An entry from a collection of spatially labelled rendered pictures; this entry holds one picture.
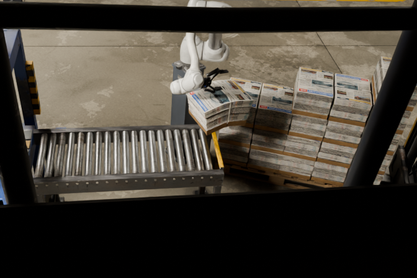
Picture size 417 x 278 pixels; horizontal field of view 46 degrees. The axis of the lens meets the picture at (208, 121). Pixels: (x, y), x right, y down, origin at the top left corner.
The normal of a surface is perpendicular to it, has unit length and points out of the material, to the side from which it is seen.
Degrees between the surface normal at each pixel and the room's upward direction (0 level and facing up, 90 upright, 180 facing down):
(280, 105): 1
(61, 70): 0
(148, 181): 90
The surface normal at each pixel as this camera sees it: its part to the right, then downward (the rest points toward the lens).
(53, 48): 0.08, -0.77
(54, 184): 0.14, 0.64
